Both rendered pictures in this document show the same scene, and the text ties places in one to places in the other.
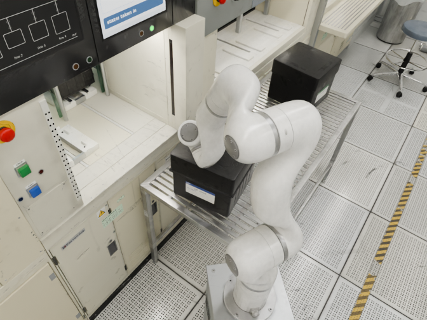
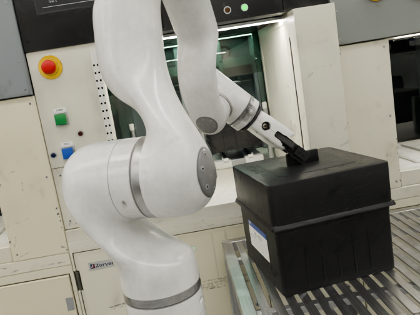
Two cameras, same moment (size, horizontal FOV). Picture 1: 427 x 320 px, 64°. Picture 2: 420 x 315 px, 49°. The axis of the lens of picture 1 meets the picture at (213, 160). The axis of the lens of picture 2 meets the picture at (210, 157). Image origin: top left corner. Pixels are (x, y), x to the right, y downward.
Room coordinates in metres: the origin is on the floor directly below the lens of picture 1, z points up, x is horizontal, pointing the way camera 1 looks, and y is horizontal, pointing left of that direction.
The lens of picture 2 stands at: (0.20, -0.78, 1.25)
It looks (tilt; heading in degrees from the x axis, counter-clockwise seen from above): 10 degrees down; 55
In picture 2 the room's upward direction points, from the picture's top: 9 degrees counter-clockwise
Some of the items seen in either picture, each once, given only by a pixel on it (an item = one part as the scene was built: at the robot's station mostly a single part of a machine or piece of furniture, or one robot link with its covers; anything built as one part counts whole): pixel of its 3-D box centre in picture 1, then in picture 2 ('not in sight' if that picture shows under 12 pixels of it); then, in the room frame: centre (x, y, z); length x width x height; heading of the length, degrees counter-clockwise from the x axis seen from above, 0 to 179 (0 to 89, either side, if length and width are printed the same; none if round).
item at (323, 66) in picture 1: (302, 78); not in sight; (1.75, -0.48, 0.89); 0.29 x 0.29 x 0.25; 53
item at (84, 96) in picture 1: (67, 91); (235, 157); (1.44, 0.79, 0.89); 0.22 x 0.21 x 0.04; 58
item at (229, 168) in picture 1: (216, 150); (304, 177); (1.01, -0.01, 0.98); 0.29 x 0.29 x 0.13; 66
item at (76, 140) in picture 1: (63, 147); not in sight; (1.04, 0.66, 0.89); 0.22 x 0.21 x 0.04; 58
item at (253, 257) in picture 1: (253, 261); (129, 216); (0.48, -0.14, 1.07); 0.19 x 0.12 x 0.24; 124
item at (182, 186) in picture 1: (215, 171); (310, 228); (1.01, -0.01, 0.85); 0.28 x 0.28 x 0.17; 66
